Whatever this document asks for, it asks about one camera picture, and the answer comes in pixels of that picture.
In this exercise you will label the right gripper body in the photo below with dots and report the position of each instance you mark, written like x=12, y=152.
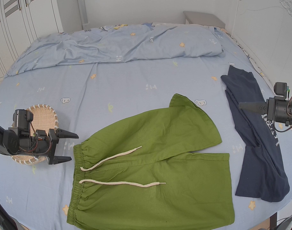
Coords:
x=279, y=111

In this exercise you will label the round woven basket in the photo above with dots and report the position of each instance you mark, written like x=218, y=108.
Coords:
x=43, y=116

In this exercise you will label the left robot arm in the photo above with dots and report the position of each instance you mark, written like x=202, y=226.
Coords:
x=9, y=142

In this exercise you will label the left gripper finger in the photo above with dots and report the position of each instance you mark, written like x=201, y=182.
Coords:
x=67, y=134
x=61, y=159

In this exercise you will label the grey bedside table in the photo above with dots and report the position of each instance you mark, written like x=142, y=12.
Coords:
x=203, y=18

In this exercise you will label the green shorts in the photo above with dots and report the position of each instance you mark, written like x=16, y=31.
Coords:
x=160, y=176

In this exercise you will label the white wardrobe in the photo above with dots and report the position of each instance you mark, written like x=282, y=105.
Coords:
x=21, y=32

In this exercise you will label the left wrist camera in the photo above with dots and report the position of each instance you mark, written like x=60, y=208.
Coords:
x=22, y=116

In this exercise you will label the dark blue T-shirt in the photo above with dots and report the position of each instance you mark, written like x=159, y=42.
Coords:
x=246, y=92

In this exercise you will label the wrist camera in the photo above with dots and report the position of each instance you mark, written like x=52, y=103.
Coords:
x=280, y=89
x=22, y=116

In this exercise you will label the pale blue quilt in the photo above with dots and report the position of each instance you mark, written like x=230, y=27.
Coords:
x=136, y=44

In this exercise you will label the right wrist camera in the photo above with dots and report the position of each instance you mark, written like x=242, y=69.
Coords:
x=280, y=89

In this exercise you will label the bed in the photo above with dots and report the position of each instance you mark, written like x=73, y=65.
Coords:
x=136, y=92

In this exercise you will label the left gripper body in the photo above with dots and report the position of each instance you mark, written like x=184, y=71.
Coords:
x=51, y=147

